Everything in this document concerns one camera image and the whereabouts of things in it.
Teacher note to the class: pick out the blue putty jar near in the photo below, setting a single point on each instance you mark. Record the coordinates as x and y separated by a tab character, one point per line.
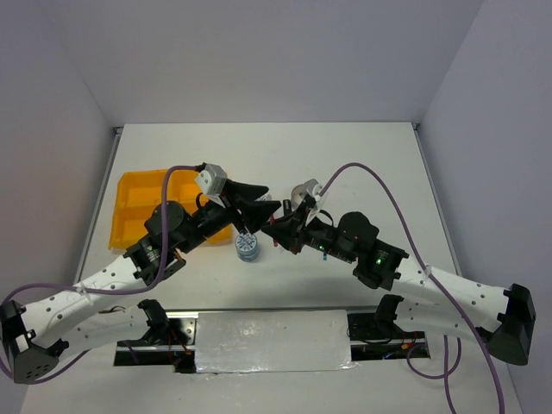
247	247

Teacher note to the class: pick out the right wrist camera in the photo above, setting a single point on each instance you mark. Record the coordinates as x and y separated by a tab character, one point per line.
310	188

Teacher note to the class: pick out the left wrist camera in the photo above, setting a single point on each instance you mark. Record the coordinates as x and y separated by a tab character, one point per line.
211	179

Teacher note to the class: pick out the yellow compartment bin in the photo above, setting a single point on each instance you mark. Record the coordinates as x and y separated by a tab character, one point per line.
139	193

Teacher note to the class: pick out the red gel pen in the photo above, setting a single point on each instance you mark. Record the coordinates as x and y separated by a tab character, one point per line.
234	205

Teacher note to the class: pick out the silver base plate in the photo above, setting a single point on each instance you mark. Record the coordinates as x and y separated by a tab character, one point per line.
270	341

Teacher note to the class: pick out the blue putty jar far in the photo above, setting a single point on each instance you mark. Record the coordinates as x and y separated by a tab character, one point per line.
267	197

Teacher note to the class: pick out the blue putty jar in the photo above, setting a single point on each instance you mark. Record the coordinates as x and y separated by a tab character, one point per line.
267	197
247	247

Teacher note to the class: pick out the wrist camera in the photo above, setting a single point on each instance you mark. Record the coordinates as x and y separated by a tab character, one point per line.
211	179
310	188

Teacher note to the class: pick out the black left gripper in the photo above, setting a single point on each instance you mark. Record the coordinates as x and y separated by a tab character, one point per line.
255	214

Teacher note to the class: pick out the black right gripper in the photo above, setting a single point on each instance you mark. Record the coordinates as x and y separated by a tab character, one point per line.
287	234

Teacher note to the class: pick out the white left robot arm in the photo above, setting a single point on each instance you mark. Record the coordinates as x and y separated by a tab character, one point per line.
36	337

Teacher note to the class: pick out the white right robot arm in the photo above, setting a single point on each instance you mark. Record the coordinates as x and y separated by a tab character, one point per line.
417	298

